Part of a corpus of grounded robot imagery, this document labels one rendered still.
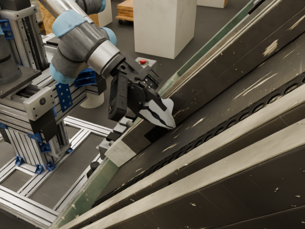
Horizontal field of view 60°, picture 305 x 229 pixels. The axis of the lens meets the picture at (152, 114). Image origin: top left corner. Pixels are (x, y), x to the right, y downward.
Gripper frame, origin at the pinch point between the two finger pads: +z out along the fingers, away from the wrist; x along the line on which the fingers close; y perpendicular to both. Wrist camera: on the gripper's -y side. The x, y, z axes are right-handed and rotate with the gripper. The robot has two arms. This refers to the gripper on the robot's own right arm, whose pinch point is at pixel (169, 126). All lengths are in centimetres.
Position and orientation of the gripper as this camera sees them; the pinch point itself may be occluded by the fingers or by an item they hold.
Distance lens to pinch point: 63.7
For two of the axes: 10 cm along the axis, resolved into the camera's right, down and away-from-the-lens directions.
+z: 7.3, 6.7, 1.1
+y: 4.3, -5.8, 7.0
